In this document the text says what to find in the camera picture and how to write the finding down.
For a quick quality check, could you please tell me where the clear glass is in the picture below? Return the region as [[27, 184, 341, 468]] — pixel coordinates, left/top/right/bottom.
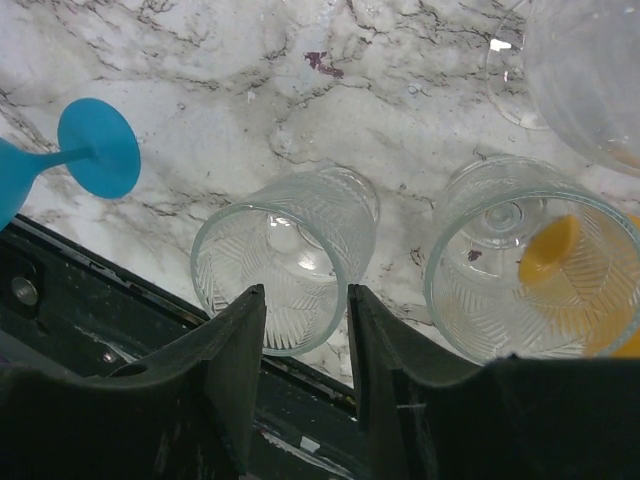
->
[[485, 1, 639, 176], [424, 155, 639, 364], [190, 165, 380, 357]]

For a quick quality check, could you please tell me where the yellow plastic goblet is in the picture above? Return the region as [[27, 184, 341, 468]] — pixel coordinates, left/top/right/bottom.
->
[[439, 213, 640, 359]]

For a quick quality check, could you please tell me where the blue plastic goblet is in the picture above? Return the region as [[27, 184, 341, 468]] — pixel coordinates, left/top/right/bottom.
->
[[1, 98, 141, 227]]

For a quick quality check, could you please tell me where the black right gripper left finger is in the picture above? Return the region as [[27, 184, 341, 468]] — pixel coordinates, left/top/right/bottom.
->
[[1, 285, 266, 479]]

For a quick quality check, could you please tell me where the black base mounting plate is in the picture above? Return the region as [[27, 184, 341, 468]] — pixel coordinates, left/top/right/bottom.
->
[[1, 217, 371, 479]]

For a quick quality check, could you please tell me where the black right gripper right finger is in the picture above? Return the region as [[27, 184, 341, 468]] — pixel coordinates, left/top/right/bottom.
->
[[348, 285, 639, 479]]

